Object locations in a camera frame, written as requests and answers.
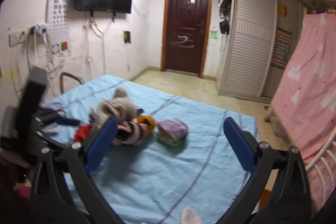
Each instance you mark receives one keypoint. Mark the white metal bed frame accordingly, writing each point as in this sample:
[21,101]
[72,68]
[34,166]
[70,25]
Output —
[319,158]

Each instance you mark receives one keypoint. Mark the pink printed sheet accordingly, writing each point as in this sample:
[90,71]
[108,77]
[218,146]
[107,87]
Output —
[309,82]

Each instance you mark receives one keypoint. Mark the dark metal chair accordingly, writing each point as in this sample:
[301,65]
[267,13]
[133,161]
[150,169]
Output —
[63,79]

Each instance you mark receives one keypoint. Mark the white eye chart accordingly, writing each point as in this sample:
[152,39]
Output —
[59,19]

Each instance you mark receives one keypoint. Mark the orange round item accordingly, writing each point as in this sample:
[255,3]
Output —
[147,123]

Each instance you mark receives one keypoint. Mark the yellow plastic chair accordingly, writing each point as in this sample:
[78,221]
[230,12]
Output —
[264,200]

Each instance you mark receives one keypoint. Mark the colourful wall poster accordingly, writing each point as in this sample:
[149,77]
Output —
[281,48]

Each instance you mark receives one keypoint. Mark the maroon clothing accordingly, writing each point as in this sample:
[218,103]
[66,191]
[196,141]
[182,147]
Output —
[13,182]

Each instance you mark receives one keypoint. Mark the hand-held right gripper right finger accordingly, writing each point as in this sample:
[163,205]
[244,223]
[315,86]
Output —
[240,146]

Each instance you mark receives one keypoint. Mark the black hanging bag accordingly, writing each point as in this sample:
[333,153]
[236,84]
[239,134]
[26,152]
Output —
[225,2]

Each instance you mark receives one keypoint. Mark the yellow paper note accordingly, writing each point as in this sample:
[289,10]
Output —
[282,9]

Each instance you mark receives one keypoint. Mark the pink fuzzy slipper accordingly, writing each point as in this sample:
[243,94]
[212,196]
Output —
[190,216]

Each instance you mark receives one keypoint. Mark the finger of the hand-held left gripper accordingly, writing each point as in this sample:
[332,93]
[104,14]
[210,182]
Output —
[67,122]

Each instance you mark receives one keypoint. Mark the red green flag sticker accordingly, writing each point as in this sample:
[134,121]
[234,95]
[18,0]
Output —
[63,46]

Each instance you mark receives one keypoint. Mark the white round wall device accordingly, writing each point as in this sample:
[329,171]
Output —
[42,29]

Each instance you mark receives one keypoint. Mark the light blue blanket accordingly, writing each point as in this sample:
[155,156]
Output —
[162,174]

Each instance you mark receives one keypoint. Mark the wooden bed frame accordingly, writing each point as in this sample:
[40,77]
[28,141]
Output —
[270,113]

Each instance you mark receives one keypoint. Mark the black hanging pouch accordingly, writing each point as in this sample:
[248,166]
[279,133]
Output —
[224,27]

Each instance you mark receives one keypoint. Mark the purple knit cloth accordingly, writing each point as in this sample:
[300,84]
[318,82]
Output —
[173,128]

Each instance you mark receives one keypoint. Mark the dark small wall picture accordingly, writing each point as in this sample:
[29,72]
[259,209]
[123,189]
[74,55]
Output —
[127,37]

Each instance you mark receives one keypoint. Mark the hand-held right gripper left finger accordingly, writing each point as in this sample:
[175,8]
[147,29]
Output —
[102,144]

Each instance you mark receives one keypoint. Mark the dark brown door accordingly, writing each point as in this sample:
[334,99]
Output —
[186,29]

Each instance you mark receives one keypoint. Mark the green wall sticker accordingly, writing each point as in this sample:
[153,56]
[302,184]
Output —
[214,35]

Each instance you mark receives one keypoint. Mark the beige plush toy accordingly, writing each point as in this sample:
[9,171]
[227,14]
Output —
[118,108]

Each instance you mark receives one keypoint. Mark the red cloth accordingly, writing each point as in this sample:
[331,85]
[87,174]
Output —
[82,133]

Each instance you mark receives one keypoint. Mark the yellow green item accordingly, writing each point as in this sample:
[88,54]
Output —
[170,142]

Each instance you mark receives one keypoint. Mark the white wall socket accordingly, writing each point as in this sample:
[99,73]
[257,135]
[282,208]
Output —
[17,37]

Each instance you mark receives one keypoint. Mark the white louvered wardrobe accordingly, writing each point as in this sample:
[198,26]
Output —
[249,56]

